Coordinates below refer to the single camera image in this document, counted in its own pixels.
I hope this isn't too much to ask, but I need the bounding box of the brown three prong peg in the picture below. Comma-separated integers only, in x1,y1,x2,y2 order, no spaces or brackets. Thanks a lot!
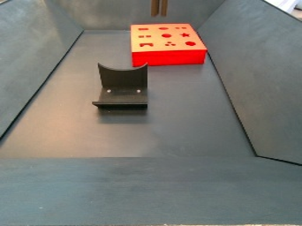
151,0,168,17

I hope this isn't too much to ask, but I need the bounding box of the red shape sorting board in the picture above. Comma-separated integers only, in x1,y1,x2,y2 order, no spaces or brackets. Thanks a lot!
131,23,207,66

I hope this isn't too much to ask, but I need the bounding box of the black curved peg stand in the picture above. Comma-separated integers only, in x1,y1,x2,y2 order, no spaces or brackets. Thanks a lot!
92,64,147,109

